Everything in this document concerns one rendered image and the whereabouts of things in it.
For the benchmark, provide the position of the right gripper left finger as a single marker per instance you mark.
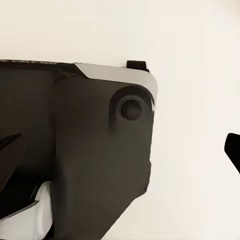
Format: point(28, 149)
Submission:
point(12, 149)

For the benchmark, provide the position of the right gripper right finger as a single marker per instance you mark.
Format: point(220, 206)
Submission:
point(232, 149)

